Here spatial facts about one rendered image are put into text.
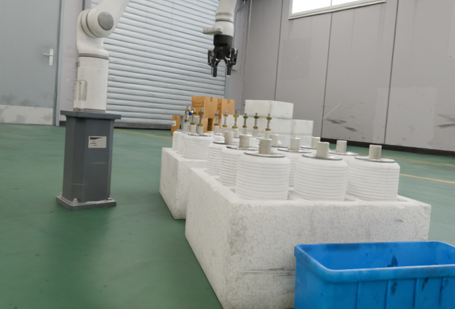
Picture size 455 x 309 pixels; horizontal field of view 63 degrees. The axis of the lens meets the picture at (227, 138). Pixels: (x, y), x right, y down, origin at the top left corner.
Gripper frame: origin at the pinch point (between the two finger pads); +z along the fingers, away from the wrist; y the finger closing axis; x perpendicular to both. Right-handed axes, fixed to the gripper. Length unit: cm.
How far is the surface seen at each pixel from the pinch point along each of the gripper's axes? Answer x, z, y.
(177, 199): 33, 42, -16
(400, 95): -517, -34, 86
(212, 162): 44, 27, -39
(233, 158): 50, 24, -51
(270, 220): 57, 32, -65
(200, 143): 25.7, 25.0, -17.0
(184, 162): 31.7, 30.8, -16.7
